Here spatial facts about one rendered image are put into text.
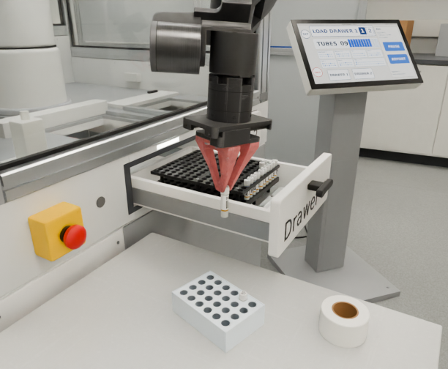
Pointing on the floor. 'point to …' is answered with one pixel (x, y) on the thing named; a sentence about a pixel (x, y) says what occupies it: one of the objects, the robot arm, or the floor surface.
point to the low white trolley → (170, 282)
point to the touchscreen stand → (337, 210)
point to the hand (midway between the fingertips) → (223, 184)
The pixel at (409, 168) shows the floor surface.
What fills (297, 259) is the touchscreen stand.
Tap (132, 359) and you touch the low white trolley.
